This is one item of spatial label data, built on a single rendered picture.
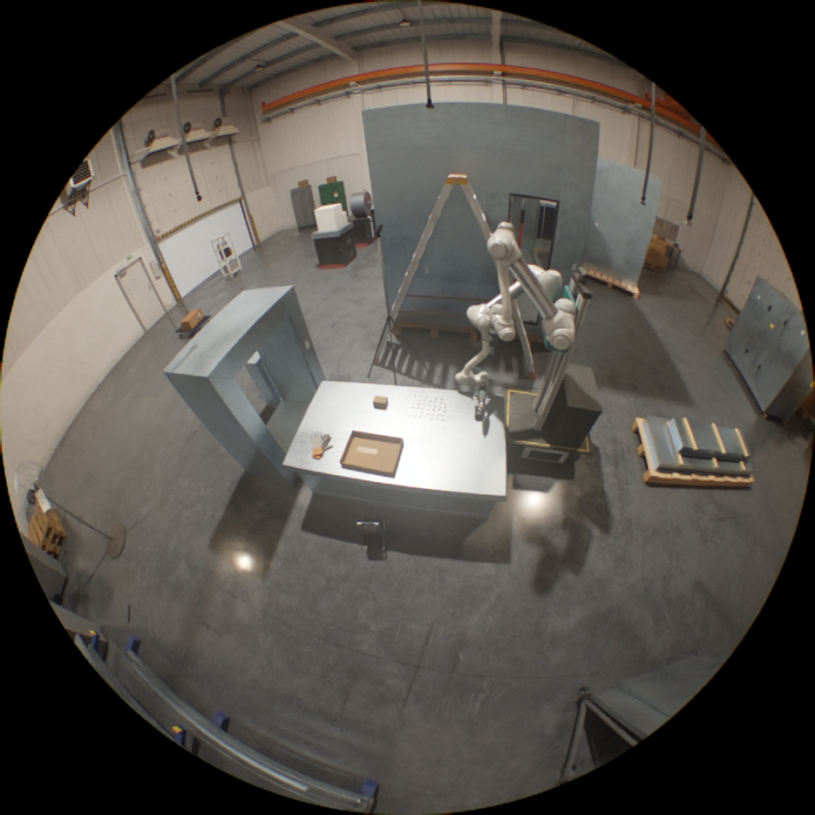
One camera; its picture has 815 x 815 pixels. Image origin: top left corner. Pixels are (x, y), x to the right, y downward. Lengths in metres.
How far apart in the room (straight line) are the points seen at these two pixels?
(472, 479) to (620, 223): 6.78
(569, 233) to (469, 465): 2.89
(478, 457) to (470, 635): 1.46
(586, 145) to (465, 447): 3.41
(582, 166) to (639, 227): 4.19
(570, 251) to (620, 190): 4.03
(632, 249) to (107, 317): 13.60
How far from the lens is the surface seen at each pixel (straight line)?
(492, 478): 2.12
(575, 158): 3.69
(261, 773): 2.97
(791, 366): 7.08
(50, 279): 9.62
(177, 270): 11.29
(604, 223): 7.66
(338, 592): 2.63
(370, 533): 2.40
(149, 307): 10.45
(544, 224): 8.35
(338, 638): 2.64
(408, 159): 3.65
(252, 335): 2.31
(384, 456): 2.19
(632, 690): 2.66
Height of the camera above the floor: 2.52
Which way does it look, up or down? 49 degrees down
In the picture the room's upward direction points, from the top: 7 degrees counter-clockwise
